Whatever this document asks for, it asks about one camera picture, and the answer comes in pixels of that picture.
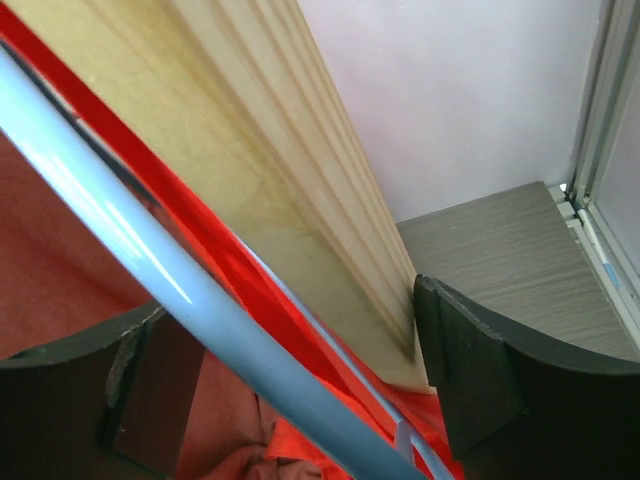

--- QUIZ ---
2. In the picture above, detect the maroon tank top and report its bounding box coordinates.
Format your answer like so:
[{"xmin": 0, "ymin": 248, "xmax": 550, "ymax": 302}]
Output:
[{"xmin": 0, "ymin": 132, "xmax": 321, "ymax": 480}]

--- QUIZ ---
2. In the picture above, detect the red tank top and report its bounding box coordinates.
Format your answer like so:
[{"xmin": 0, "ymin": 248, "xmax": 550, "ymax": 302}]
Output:
[{"xmin": 1, "ymin": 1, "xmax": 462, "ymax": 479}]

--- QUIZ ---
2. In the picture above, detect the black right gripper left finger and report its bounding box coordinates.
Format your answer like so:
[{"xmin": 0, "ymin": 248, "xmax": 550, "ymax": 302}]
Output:
[{"xmin": 1, "ymin": 301, "xmax": 204, "ymax": 479}]

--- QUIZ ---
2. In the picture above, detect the light blue hanger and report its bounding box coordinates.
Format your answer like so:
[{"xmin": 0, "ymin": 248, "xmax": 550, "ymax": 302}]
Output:
[{"xmin": 1, "ymin": 50, "xmax": 423, "ymax": 479}]

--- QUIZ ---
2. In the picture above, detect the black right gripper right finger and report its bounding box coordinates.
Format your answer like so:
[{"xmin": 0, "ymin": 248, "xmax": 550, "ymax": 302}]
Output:
[{"xmin": 413, "ymin": 275, "xmax": 639, "ymax": 479}]

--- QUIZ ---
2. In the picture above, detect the wooden clothes rack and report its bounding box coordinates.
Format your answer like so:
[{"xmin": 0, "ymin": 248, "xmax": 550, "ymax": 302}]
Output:
[{"xmin": 9, "ymin": 1, "xmax": 429, "ymax": 392}]

